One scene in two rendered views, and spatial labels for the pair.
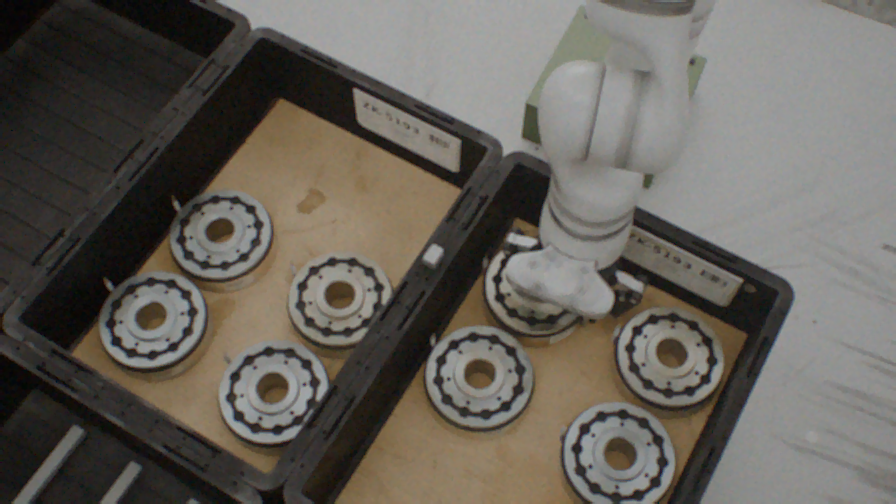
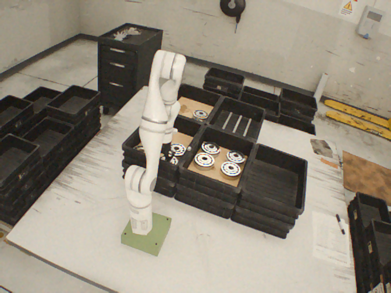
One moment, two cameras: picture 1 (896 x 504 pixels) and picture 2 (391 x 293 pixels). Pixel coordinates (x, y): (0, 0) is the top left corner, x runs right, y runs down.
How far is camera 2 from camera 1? 1.52 m
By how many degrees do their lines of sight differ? 79
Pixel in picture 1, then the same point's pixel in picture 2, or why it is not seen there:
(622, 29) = not seen: hidden behind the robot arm
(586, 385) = not seen: hidden behind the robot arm
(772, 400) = (113, 175)
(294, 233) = (217, 175)
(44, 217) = (265, 177)
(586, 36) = (156, 238)
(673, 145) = not seen: hidden behind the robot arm
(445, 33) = (196, 256)
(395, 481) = (187, 142)
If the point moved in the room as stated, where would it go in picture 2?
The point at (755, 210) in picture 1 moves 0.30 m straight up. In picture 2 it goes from (109, 210) to (106, 164)
